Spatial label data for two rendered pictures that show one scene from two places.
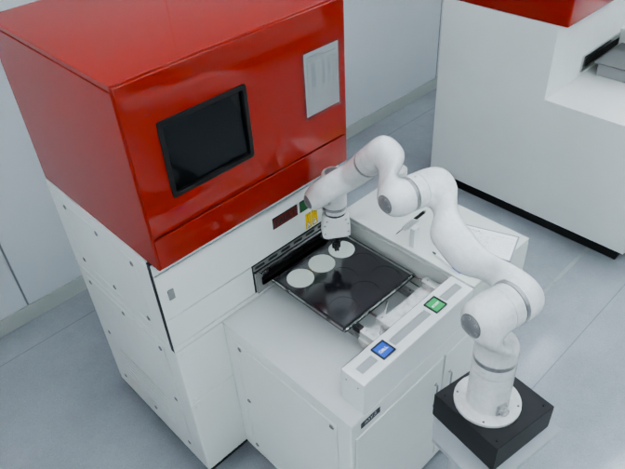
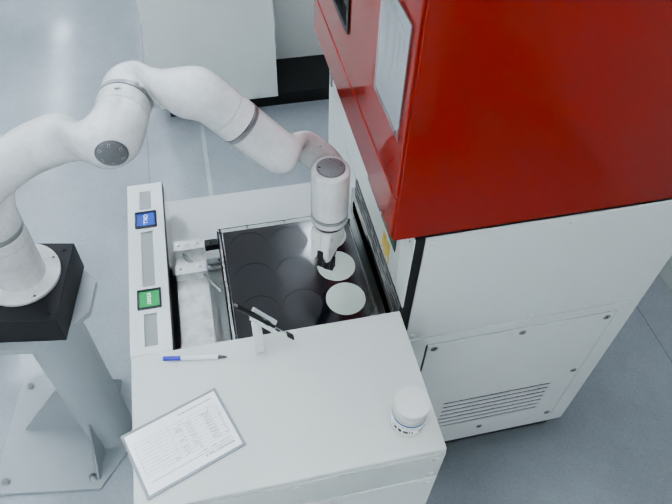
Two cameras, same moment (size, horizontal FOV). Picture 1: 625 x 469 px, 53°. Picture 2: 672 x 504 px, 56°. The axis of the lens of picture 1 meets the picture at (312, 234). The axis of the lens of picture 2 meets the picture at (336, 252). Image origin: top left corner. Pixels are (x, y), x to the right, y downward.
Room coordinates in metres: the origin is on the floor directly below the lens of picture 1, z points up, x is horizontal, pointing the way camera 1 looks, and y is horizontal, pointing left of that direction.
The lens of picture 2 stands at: (2.22, -0.94, 2.20)
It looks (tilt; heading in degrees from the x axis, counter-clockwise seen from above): 50 degrees down; 118
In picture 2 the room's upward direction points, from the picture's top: 2 degrees clockwise
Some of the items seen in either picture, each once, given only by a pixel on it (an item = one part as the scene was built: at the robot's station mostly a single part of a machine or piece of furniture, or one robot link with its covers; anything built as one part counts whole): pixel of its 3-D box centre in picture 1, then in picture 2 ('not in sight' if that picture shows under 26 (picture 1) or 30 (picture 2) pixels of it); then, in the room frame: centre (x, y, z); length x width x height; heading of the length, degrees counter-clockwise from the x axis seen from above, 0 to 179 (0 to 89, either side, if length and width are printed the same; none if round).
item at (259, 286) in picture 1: (299, 254); (372, 256); (1.80, 0.05, 0.89); 0.44 x 0.02 x 0.10; 132
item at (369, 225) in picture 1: (430, 238); (283, 416); (1.84, -0.45, 0.89); 0.62 x 0.35 x 0.14; 42
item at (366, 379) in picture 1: (409, 341); (152, 276); (1.34, -0.29, 0.89); 0.55 x 0.09 x 0.14; 132
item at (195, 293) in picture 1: (258, 249); (364, 176); (1.70, 0.19, 1.02); 0.82 x 0.03 x 0.40; 132
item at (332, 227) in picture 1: (335, 221); (328, 233); (1.74, -0.08, 1.09); 0.10 x 0.07 x 0.11; 96
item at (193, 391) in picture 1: (223, 320); (447, 290); (1.95, 0.42, 0.41); 0.82 x 0.71 x 0.82; 132
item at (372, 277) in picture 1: (342, 276); (295, 272); (1.66, -0.10, 0.90); 0.34 x 0.34 x 0.01; 42
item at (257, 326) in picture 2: (411, 229); (264, 329); (1.74, -0.35, 1.03); 0.06 x 0.04 x 0.13; 42
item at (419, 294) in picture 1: (402, 317); (195, 301); (1.47, -0.29, 0.87); 0.36 x 0.08 x 0.03; 132
